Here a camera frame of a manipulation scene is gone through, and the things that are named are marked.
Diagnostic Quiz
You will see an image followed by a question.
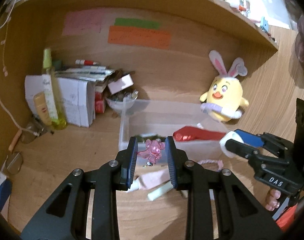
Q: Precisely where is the pink white braided bracelet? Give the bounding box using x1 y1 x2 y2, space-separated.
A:
197 158 224 172

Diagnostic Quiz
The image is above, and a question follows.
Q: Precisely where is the pink cream tube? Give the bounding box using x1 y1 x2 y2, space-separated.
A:
127 169 170 192

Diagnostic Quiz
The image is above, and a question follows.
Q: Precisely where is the pale green stick tube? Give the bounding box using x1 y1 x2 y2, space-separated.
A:
147 181 173 202

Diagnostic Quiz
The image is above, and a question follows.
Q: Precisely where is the red foil tea packet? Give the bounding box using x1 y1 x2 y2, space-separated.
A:
173 126 226 142

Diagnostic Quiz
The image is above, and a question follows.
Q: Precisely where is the pink crystal bear charm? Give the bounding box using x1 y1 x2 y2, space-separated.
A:
137 139 165 166

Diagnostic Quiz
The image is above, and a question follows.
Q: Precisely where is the person right hand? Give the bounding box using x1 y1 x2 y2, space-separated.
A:
265 189 281 211

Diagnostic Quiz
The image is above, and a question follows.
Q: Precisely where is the yellow chick bunny plush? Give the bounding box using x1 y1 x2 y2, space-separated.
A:
199 50 249 122

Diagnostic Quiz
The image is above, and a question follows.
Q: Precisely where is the yellow green spray bottle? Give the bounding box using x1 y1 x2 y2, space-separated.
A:
42 48 67 130

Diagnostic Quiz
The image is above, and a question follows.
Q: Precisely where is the white folded paper box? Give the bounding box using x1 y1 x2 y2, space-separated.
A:
25 75 96 127

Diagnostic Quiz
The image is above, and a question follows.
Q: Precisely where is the clear plastic storage bin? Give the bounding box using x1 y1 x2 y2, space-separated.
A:
118 99 228 161

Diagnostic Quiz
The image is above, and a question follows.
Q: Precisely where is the white bowl of trinkets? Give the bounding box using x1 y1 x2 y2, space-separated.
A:
105 90 138 113

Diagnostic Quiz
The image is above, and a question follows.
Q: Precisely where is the small yellow cream tube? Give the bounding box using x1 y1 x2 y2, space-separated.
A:
33 92 52 126

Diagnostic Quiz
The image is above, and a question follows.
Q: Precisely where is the stack of books and papers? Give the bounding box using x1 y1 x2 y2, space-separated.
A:
55 65 115 114

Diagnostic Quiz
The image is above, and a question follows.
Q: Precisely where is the red white glue stick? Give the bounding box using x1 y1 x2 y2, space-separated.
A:
75 60 99 66

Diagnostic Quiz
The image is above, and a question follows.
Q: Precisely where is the orange sticky note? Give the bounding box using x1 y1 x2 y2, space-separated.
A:
108 25 172 49

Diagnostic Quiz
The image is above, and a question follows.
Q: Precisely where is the green sticky note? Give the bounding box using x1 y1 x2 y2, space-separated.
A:
114 18 160 30

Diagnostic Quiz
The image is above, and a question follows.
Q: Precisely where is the pink sticky note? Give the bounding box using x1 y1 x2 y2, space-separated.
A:
62 9 104 36

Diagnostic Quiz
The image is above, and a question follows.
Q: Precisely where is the white hanging cable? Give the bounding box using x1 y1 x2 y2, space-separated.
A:
0 10 40 137

